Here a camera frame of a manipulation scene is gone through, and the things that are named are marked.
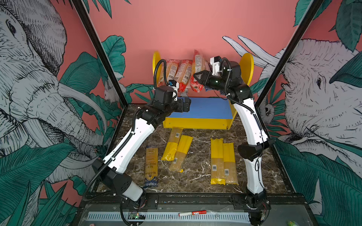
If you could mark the small green circuit board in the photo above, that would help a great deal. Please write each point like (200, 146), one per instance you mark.
(135, 216)

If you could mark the red white marker pen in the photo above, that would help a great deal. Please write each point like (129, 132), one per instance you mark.
(192, 213)

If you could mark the yellow pasta pack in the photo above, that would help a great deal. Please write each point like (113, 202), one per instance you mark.
(230, 170)
(217, 162)
(181, 153)
(172, 144)

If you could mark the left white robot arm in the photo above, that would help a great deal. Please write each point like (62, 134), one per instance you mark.
(111, 169)

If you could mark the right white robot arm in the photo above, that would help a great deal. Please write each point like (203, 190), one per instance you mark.
(257, 140)

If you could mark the perforated metal rail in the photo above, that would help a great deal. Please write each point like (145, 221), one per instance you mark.
(238, 217)

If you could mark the brown blue-end spaghetti pack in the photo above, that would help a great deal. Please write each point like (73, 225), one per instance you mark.
(151, 167)

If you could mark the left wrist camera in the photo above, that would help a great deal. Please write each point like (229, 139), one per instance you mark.
(175, 85)

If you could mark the black front frame beam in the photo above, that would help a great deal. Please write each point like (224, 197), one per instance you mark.
(197, 201)

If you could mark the red spaghetti pack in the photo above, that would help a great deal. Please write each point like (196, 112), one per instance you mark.
(183, 74)
(171, 70)
(198, 65)

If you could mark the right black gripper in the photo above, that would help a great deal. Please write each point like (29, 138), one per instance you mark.
(208, 75)

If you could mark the black corner post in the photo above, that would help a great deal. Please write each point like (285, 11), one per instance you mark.
(304, 23)
(83, 15)

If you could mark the yellow shelf unit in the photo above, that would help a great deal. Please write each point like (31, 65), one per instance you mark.
(211, 113)

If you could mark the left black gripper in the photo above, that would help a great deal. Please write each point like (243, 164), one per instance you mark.
(180, 108)

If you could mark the left black corner post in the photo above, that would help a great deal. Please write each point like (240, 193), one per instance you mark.
(83, 15)

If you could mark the right black corner post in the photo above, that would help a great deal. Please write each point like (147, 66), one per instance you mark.
(304, 23)

